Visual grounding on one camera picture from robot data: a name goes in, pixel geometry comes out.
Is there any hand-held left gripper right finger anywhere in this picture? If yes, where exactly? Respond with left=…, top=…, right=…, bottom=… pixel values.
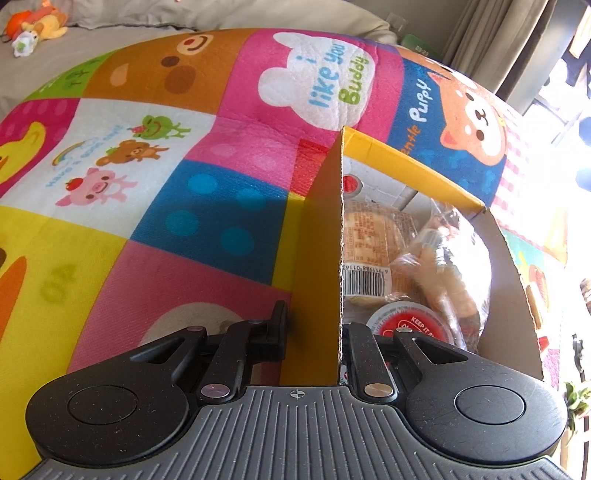
left=344, top=322, right=469, bottom=408

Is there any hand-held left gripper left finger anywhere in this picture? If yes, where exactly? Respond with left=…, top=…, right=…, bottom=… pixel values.
left=129, top=300, right=289, bottom=401

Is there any red lidded sauce cup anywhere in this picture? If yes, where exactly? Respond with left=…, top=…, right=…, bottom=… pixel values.
left=367, top=302, right=456, bottom=345

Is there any yellow cardboard box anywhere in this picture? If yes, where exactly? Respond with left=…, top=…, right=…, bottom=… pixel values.
left=279, top=127, right=568, bottom=386

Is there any clear pastry bag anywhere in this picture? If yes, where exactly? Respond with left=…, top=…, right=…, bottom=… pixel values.
left=392, top=203, right=491, bottom=354

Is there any colourful printed play mat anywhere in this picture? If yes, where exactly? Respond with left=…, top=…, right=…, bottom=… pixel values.
left=0, top=28, right=591, bottom=402

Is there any green potted plant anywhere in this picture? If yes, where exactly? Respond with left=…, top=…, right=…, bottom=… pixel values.
left=564, top=381, right=591, bottom=433

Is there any green box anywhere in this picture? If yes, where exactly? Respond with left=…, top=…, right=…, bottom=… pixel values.
left=401, top=33, right=437, bottom=59

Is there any beige curtain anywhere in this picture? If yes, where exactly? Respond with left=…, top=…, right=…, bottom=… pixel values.
left=441, top=0, right=578, bottom=116

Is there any small white plush toy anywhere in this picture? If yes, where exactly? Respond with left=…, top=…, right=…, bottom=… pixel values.
left=11, top=30, right=38, bottom=58

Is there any orange plush toy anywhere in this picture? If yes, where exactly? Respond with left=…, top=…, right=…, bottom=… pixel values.
left=4, top=0, right=69, bottom=40

